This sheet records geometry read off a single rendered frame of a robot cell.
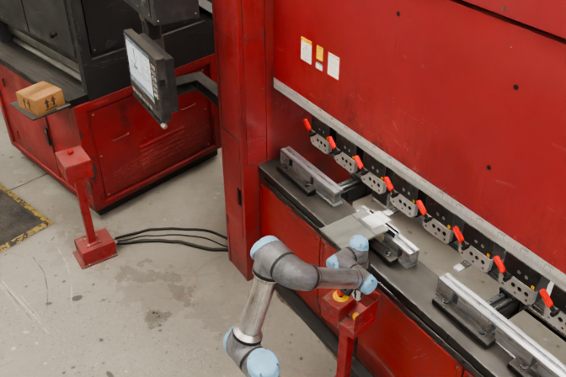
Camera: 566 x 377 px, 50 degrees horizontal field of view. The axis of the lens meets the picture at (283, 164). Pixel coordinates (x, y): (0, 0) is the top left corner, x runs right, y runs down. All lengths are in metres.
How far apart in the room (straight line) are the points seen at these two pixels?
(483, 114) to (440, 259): 2.20
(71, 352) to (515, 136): 2.72
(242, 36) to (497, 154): 1.43
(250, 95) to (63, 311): 1.79
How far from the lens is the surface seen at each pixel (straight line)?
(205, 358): 3.64
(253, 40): 3.13
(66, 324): 3.99
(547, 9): 1.97
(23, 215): 4.87
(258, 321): 2.33
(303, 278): 2.13
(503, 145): 2.21
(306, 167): 3.32
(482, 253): 2.48
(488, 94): 2.19
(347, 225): 2.89
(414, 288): 2.82
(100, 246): 4.25
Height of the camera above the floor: 2.85
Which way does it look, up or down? 34 degrees down
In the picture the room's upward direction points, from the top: straight up
